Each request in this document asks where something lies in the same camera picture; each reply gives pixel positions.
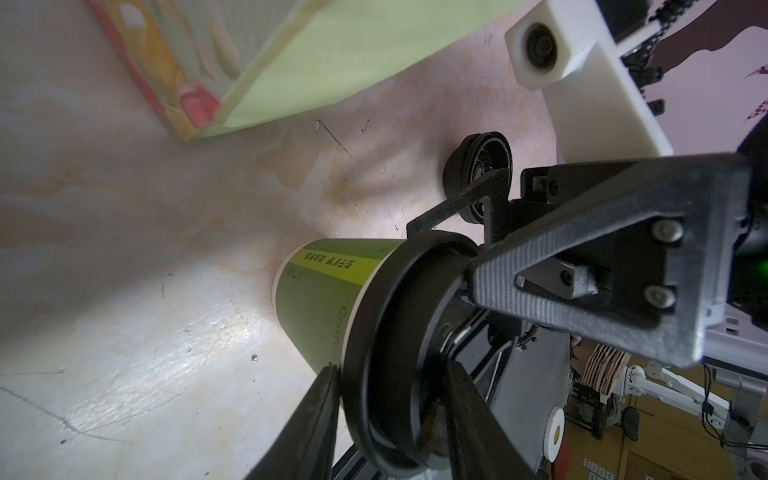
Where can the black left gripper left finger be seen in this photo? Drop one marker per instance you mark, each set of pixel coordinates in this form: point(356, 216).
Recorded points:
point(305, 447)

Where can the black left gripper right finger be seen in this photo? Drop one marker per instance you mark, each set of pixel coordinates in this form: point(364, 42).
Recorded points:
point(478, 447)

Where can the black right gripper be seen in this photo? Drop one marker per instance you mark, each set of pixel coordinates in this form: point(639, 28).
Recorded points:
point(641, 255)

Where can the green paper coffee cup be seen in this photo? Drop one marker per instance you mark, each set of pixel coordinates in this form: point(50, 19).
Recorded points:
point(317, 291)

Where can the stack of black lids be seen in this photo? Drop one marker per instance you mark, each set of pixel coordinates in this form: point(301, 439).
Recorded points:
point(477, 155)

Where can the green white paper bag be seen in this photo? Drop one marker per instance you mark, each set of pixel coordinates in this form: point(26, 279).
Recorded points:
point(212, 67)

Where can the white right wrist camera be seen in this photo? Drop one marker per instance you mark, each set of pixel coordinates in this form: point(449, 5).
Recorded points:
point(564, 50)

